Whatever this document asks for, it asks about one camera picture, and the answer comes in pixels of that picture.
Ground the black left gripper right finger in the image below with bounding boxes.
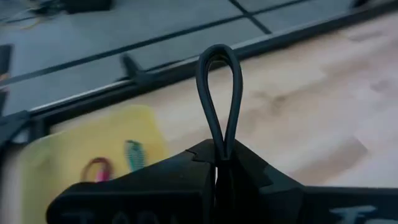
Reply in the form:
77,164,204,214
229,138,398,224

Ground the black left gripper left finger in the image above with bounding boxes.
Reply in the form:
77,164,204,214
45,138,216,224

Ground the teal braided USB-C cable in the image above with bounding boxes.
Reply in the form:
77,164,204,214
124,139,147,172

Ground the maroon USB-C cable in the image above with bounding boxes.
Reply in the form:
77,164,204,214
80,157,114,183

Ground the black equipment box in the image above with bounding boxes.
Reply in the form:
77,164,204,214
60,0,113,15

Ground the yellow translucent plastic bin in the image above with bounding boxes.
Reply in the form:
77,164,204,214
0,104,170,224

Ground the short black USB-C cable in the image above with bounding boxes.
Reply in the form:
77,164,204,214
195,43,244,187

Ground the black metal table frame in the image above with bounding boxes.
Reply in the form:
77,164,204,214
0,0,398,147

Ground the black curved frame bracket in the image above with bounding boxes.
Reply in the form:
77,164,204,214
119,52,149,85

